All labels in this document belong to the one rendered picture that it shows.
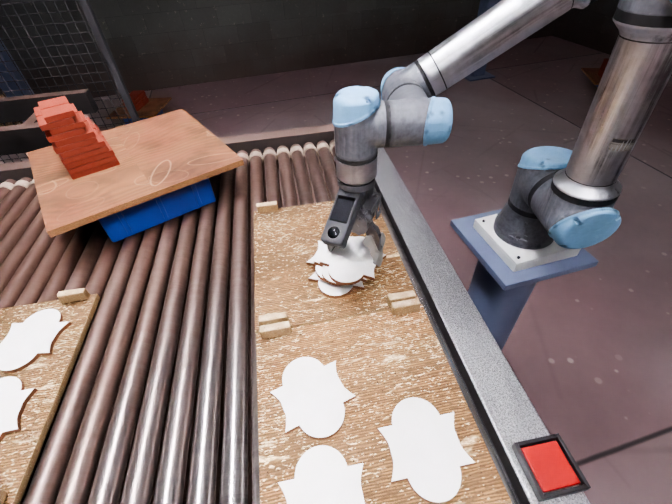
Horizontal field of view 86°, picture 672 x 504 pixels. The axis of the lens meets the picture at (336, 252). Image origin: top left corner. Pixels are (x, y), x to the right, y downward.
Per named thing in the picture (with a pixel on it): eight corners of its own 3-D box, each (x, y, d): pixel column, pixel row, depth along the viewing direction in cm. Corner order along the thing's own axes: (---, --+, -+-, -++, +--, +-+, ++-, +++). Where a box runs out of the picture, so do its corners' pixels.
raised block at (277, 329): (291, 327, 73) (289, 319, 71) (292, 335, 71) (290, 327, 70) (261, 332, 72) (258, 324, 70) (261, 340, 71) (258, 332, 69)
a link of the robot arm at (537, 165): (547, 184, 94) (566, 135, 84) (574, 216, 84) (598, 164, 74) (501, 188, 94) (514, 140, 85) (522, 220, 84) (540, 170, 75)
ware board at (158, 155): (184, 113, 134) (182, 108, 133) (244, 164, 104) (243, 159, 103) (30, 157, 113) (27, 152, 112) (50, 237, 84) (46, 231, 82)
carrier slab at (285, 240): (373, 199, 106) (373, 194, 105) (420, 307, 77) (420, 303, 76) (254, 215, 103) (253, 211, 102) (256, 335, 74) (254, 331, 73)
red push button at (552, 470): (553, 442, 57) (556, 439, 56) (577, 485, 53) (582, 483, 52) (518, 450, 57) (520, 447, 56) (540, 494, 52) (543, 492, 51)
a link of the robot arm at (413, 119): (440, 81, 63) (378, 85, 63) (459, 106, 55) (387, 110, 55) (434, 124, 69) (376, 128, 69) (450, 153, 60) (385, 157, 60)
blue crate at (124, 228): (183, 162, 127) (173, 135, 120) (219, 201, 109) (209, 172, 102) (89, 195, 115) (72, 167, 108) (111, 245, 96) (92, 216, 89)
